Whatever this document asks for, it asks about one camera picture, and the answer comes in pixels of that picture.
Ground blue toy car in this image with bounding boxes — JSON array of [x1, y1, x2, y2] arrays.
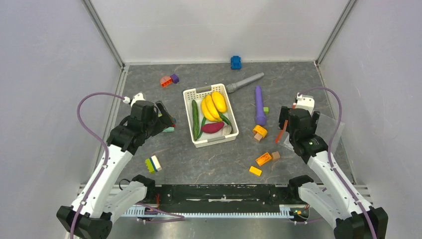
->
[[230, 55, 242, 70]]

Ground yellow round-top brick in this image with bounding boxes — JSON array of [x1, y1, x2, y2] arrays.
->
[[252, 125, 268, 138]]

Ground white perforated plastic basket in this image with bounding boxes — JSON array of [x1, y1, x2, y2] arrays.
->
[[183, 84, 239, 148]]

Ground green chili pepper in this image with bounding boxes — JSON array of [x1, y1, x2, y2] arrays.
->
[[219, 112, 232, 126]]

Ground white garlic bulb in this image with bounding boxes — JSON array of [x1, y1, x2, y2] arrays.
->
[[221, 125, 232, 136]]

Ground green blue white block stack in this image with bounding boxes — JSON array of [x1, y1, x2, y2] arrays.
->
[[145, 155, 162, 174]]

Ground purple small block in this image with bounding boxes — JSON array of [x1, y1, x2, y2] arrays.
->
[[170, 74, 180, 84]]

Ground purple toy microphone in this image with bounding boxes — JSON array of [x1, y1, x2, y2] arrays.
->
[[255, 86, 267, 126]]

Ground grey toy microphone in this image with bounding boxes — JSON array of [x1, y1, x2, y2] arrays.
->
[[225, 72, 265, 93]]

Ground brown cube under yellow brick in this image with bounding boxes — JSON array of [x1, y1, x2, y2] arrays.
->
[[254, 133, 263, 142]]

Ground yellow banana bunch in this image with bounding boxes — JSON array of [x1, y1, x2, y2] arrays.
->
[[201, 95, 222, 122]]

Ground red sweet potato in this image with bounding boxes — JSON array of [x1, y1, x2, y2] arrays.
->
[[203, 122, 225, 134]]

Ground yellow squash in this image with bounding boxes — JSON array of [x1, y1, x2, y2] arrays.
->
[[211, 92, 227, 113]]

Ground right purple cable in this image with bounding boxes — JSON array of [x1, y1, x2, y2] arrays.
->
[[297, 87, 378, 239]]

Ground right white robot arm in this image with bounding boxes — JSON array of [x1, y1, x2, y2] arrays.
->
[[279, 95, 388, 239]]

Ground brown wooden cube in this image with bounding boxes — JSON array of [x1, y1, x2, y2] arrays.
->
[[271, 151, 281, 161]]

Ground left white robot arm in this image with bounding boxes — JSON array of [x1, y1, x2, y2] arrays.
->
[[56, 92, 175, 239]]

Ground dark green cucumber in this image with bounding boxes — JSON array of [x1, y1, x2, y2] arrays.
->
[[191, 100, 200, 141]]

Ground yellow flat brick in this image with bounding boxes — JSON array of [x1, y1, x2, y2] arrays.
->
[[249, 166, 262, 176]]

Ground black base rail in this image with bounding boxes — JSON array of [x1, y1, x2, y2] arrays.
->
[[122, 183, 311, 220]]

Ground clear zip top bag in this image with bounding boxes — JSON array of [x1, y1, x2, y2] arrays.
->
[[279, 113, 345, 154]]

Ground orange transparent brick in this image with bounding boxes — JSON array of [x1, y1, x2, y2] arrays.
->
[[255, 152, 272, 166]]

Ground mint green toy microphone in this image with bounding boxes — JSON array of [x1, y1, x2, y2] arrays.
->
[[163, 127, 175, 132]]

